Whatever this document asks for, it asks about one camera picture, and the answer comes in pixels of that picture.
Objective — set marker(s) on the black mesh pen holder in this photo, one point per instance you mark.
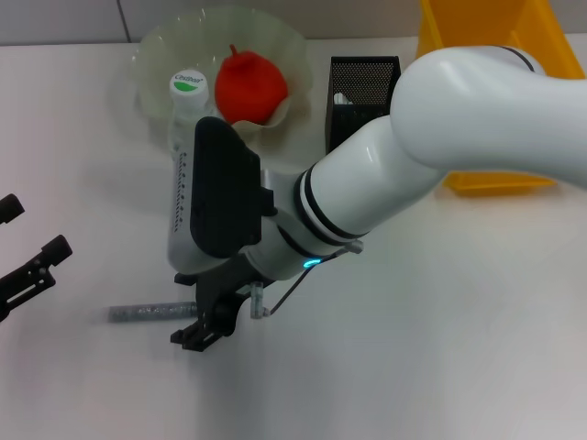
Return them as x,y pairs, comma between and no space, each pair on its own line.
362,73

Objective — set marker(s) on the translucent green fruit plate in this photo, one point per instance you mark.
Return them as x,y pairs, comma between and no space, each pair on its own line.
156,69

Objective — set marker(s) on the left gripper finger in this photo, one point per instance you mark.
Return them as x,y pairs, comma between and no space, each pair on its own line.
36,275
11,208

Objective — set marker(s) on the yellow plastic bin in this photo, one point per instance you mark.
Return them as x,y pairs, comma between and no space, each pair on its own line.
431,27

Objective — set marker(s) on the red tomato-shaped toy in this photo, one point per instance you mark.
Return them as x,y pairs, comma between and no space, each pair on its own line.
250,87

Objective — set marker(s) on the water bottle with green label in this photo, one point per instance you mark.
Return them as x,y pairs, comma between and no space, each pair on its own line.
185,87

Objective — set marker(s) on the silver marker pen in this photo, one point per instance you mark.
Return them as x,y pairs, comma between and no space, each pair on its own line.
147,313

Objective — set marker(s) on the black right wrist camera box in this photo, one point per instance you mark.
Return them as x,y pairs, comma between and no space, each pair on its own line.
220,192

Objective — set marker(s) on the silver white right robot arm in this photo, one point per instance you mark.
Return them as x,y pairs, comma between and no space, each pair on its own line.
458,114

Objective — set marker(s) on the green utility knife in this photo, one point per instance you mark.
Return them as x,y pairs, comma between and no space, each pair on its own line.
341,98

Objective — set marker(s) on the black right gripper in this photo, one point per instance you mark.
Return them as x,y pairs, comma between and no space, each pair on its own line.
220,298

